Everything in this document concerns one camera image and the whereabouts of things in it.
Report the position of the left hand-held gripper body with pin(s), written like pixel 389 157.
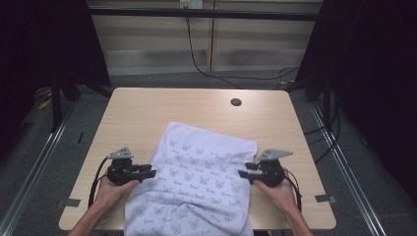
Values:
pixel 119 172

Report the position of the small black floor strip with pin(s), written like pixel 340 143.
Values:
pixel 80 137

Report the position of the person's left hand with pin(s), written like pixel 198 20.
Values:
pixel 109 196

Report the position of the black metal stand leg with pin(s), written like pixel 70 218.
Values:
pixel 56 105

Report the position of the black horizontal metal bar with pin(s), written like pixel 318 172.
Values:
pixel 203 14

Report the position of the white wall outlet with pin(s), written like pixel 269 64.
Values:
pixel 191 4

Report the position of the black curtain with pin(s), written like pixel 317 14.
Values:
pixel 39 49
pixel 377 82

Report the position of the grey tape strip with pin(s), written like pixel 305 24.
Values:
pixel 72 202
pixel 325 199

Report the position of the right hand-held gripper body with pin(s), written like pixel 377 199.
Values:
pixel 272 173

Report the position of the metal floor rail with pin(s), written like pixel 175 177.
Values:
pixel 347 170
pixel 32 170

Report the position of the white towel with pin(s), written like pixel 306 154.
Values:
pixel 193 183

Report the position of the yellow object on floor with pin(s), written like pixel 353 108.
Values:
pixel 45 104

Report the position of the person's right hand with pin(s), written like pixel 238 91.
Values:
pixel 283 196

